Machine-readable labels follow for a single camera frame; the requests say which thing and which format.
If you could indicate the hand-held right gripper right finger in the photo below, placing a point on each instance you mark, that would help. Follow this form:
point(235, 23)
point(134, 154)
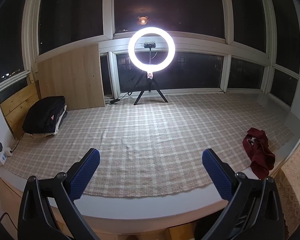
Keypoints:
point(216, 175)

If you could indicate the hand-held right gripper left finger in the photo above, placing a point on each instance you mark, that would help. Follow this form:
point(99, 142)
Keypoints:
point(86, 172)

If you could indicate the dark red sweater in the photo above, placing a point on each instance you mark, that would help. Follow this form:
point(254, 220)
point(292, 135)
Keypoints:
point(261, 157)

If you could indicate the white power strip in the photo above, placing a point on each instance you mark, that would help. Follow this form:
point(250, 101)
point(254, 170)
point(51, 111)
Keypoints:
point(3, 156)

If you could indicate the wooden plank panel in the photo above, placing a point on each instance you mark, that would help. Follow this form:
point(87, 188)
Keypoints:
point(15, 110)

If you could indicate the black folded garment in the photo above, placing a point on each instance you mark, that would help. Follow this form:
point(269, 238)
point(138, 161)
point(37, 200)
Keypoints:
point(42, 115)

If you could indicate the plaid beige blanket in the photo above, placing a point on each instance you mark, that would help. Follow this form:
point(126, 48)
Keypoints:
point(150, 135)

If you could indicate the black power adapter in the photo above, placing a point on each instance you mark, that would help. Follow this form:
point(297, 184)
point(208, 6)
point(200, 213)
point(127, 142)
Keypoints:
point(114, 101)

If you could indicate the beige patterned lace cloth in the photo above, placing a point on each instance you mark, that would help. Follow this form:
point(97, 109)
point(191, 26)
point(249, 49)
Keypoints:
point(295, 187)

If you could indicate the light wooden board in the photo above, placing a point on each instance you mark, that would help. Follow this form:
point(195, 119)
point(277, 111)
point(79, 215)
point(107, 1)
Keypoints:
point(72, 80)

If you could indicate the black phone holder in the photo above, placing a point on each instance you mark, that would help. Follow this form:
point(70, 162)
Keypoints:
point(150, 45)

